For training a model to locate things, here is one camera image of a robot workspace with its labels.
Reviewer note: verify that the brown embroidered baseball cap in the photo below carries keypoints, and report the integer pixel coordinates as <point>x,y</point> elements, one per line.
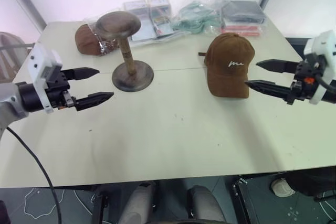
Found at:
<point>228,74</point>

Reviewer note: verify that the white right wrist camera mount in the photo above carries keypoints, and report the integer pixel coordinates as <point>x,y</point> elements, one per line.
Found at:
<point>321,44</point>

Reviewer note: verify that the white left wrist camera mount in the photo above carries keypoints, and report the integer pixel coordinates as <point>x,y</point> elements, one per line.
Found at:
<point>39,58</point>

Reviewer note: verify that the clear bag with colourful box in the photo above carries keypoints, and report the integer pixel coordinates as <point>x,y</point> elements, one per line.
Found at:
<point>155,22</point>

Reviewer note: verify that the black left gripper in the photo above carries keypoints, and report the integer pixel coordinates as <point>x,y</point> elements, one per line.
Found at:
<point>59,87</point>

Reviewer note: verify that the brown chair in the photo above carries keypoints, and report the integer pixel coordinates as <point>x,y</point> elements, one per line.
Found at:
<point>10,56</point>

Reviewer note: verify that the gray rounded robot leg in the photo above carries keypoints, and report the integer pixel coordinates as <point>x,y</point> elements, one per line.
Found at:
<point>206,204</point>
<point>137,205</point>

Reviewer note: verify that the red striped flat pack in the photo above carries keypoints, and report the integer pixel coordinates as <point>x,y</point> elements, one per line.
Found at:
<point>241,31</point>

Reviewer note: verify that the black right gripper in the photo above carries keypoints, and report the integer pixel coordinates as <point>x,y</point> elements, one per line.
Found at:
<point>304,85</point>

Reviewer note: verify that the clear bag with dark cloth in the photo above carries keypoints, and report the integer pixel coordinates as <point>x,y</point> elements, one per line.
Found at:
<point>242,10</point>

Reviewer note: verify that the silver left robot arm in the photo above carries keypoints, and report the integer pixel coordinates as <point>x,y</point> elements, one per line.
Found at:
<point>10,100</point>

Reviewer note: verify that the white round object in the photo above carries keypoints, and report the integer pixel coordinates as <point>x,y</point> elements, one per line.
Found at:
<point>282,187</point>

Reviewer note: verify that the black metal table leg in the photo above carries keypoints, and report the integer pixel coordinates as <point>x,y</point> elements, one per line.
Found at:
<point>99,208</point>

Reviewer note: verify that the dark wooden hat stand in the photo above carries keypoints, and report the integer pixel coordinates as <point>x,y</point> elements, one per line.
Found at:
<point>126,58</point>

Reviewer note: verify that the black box under table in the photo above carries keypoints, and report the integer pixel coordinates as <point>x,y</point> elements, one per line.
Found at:
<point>262,208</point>

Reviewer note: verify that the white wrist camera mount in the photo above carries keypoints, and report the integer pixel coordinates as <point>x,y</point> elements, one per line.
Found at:
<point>39,58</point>
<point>321,44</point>

